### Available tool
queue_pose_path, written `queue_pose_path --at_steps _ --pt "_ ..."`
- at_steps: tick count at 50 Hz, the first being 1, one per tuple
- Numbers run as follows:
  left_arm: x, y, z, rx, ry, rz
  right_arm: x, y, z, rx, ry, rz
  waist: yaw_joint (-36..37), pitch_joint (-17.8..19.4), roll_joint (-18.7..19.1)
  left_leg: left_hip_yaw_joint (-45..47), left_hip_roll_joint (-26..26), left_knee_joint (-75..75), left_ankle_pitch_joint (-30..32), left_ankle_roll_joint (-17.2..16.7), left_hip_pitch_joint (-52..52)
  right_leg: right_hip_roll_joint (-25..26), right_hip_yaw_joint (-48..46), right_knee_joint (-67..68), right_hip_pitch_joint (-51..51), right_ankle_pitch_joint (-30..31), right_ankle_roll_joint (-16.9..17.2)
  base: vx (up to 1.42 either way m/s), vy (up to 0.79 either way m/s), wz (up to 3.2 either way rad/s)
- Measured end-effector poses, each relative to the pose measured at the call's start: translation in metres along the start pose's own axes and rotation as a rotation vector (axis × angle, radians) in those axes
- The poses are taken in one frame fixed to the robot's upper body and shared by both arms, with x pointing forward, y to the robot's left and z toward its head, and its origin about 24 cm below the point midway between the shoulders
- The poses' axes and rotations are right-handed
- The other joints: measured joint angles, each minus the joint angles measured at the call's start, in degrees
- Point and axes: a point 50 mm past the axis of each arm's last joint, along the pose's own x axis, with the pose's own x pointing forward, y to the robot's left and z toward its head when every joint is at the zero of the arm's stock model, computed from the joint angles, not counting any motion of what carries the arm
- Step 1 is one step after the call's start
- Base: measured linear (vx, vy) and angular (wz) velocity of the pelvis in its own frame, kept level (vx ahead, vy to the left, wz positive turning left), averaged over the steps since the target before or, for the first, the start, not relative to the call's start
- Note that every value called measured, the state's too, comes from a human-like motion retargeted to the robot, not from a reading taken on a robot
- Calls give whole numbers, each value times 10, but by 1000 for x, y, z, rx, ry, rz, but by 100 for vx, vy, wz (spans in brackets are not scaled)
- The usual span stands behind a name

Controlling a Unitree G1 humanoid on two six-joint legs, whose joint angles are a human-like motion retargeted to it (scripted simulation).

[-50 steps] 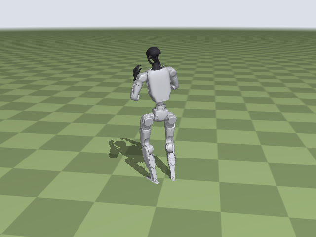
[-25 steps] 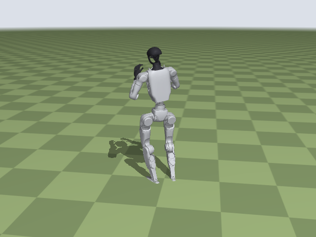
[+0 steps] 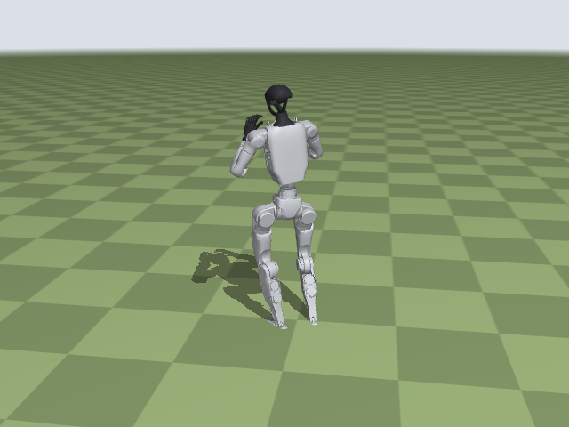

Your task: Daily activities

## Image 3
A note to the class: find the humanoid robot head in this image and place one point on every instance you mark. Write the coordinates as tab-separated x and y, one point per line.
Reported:
280	94

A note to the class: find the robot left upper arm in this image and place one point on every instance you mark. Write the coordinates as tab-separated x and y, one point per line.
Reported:
255	140

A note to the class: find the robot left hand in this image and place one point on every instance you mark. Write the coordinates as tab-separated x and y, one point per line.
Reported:
250	124

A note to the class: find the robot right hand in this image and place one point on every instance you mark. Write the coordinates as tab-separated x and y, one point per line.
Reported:
276	105

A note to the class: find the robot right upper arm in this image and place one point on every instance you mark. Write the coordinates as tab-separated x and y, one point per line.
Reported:
315	151

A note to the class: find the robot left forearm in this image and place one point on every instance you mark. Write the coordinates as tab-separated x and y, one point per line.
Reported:
236	156

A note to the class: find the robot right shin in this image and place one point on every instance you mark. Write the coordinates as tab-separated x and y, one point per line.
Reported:
309	289

